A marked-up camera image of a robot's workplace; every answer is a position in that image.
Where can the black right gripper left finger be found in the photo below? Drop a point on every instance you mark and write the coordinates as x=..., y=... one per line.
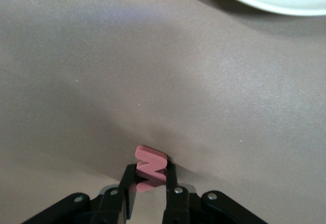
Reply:
x=112, y=203

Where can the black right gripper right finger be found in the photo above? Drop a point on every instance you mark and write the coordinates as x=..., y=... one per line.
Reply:
x=178, y=203

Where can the red foam letter w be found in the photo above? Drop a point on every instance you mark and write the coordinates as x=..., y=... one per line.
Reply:
x=150, y=163

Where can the brown table cover mat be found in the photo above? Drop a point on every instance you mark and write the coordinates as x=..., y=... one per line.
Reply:
x=127, y=56

